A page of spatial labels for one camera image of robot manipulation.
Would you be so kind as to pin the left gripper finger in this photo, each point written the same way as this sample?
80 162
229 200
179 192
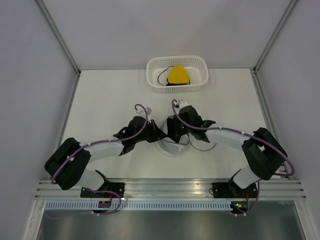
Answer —
159 136
156 131

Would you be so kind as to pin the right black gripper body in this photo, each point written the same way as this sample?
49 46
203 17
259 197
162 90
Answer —
180 128

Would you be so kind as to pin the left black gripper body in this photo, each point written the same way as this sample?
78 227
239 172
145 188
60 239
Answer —
148 133

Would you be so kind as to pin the round white mesh laundry bag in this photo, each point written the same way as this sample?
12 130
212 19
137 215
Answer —
174 148

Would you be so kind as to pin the yellow bra black trim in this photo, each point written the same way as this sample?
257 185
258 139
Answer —
178 76

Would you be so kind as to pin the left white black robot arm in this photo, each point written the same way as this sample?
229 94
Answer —
68 164

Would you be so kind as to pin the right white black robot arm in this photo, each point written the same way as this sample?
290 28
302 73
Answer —
263 153

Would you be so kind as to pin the white perforated plastic basket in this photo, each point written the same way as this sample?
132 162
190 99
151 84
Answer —
195 65

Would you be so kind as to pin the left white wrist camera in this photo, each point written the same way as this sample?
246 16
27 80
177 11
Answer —
146 113

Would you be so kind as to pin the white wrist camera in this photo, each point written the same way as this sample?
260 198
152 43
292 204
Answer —
146 113
179 104

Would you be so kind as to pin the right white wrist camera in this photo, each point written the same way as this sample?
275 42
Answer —
179 104

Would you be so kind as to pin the aluminium mounting rail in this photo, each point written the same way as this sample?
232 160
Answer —
276 189

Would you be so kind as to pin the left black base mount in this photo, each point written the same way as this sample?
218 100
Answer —
116 187

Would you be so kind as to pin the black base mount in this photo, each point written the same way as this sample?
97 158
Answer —
222 190
116 187

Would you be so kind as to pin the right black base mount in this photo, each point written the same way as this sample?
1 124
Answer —
222 190

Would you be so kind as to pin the white slotted cable duct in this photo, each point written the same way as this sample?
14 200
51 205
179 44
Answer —
130 205

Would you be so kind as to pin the left aluminium frame post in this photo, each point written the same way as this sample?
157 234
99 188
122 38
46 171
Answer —
57 35

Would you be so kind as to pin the aluminium frame post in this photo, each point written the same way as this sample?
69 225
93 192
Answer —
57 35
276 32

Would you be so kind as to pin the right aluminium frame post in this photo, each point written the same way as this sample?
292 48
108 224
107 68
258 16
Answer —
276 32

